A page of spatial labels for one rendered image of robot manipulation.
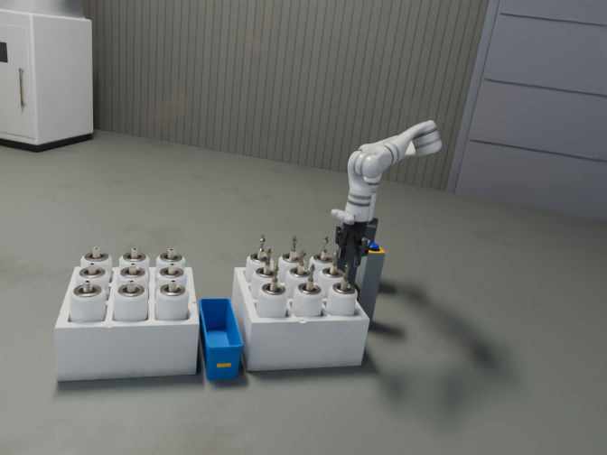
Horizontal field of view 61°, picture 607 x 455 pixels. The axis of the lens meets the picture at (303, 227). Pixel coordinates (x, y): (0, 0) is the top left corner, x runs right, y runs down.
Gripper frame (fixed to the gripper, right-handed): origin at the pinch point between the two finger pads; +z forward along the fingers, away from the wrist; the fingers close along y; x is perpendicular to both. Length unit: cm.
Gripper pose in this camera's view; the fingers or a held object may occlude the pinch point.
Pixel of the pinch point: (349, 258)
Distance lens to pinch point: 166.2
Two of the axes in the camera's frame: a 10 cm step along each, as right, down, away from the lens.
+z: -1.2, 9.3, 3.4
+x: -7.7, 1.3, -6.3
